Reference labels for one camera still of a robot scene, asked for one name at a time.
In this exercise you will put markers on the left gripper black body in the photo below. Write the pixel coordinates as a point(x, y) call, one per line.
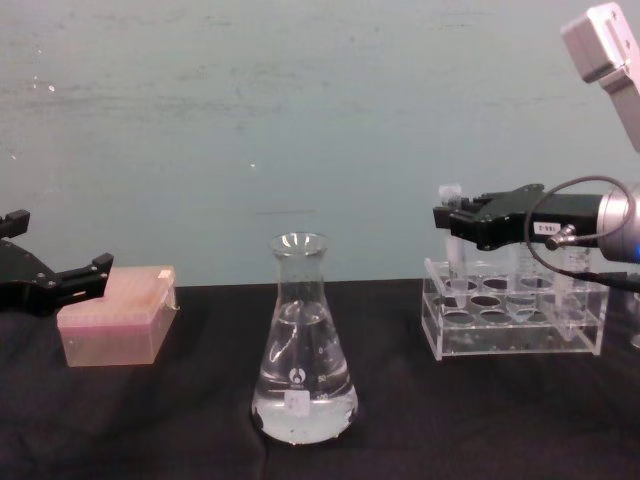
point(20, 280)

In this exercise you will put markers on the pink plastic tip box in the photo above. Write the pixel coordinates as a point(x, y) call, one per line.
point(115, 325)

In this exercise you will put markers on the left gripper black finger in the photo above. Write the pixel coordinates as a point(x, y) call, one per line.
point(82, 280)
point(15, 224)

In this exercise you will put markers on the black table cloth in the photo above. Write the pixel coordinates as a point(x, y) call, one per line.
point(450, 425)

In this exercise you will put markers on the clear plastic centrifuge tube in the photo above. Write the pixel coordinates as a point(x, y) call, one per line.
point(577, 290)
point(456, 265)

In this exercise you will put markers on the glass conical flask with liquid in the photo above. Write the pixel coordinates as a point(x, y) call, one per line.
point(304, 360)

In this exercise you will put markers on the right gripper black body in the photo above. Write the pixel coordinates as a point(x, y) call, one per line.
point(550, 217)

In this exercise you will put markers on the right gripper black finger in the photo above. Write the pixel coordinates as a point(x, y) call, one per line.
point(465, 227)
point(442, 216)

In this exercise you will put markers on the clear acrylic tube rack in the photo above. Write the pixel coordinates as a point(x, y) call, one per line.
point(510, 330)

